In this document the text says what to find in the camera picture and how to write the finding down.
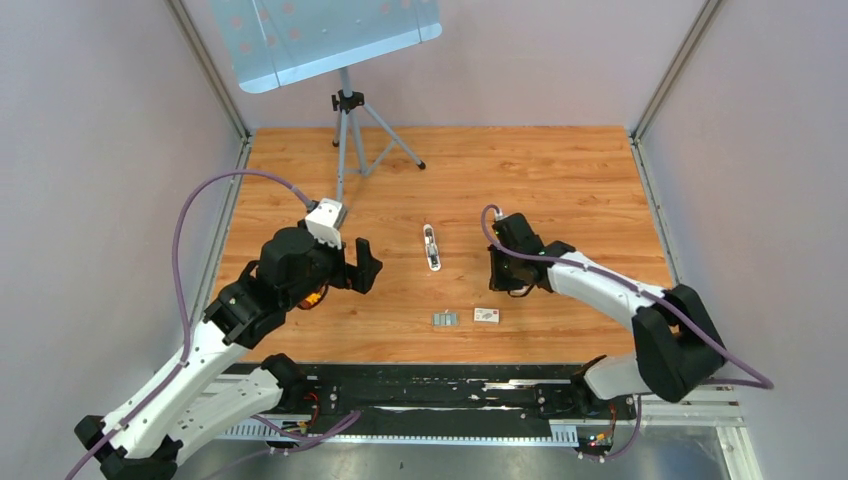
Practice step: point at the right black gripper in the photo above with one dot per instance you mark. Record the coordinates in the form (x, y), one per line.
(498, 282)

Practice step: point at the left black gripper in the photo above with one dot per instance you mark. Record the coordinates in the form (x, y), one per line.
(359, 277)

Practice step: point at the white staple box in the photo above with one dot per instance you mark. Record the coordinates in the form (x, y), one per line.
(486, 315)

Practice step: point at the grey staple strips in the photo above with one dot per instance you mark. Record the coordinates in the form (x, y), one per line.
(445, 319)

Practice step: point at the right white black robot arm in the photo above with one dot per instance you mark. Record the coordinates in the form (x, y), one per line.
(676, 345)

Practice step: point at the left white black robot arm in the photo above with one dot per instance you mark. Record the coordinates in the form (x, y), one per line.
(165, 423)

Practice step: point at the grey tripod stand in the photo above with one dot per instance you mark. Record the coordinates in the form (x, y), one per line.
(348, 139)

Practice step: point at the silver perforated music stand tray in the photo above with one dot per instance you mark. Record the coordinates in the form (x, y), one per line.
(275, 43)

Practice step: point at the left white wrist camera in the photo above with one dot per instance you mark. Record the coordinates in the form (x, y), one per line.
(325, 221)

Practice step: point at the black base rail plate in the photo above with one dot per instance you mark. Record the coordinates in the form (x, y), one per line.
(444, 402)

